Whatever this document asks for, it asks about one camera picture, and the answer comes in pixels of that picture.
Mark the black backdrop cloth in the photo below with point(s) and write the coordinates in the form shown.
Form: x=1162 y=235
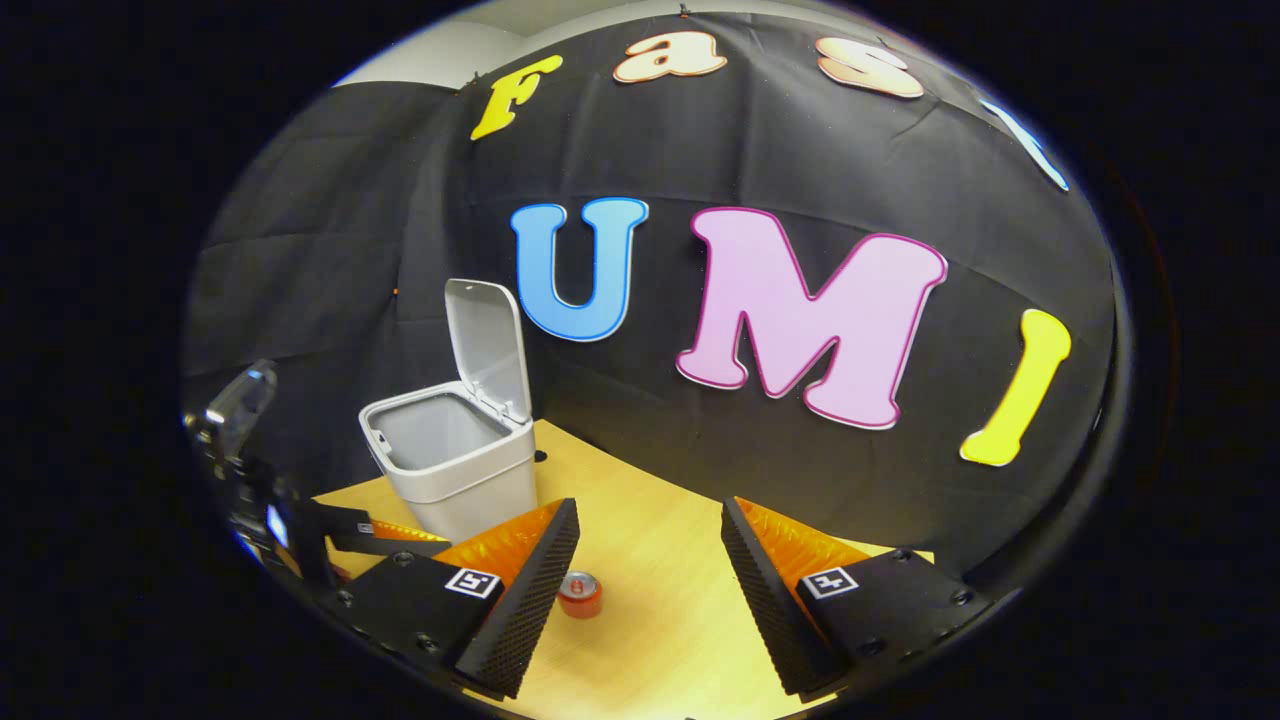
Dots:
x=800 y=150

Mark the red pop can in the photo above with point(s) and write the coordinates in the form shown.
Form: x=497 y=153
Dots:
x=582 y=598

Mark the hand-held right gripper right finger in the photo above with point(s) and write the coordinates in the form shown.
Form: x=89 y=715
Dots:
x=770 y=620

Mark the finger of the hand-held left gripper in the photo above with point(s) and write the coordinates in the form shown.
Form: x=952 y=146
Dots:
x=390 y=545

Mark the white desktop garbage bin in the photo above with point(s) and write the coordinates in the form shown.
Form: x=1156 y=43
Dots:
x=460 y=470

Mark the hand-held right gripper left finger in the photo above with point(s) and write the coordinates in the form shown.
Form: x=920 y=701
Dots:
x=520 y=620

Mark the wooden desktop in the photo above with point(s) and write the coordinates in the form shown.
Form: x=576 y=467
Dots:
x=650 y=620

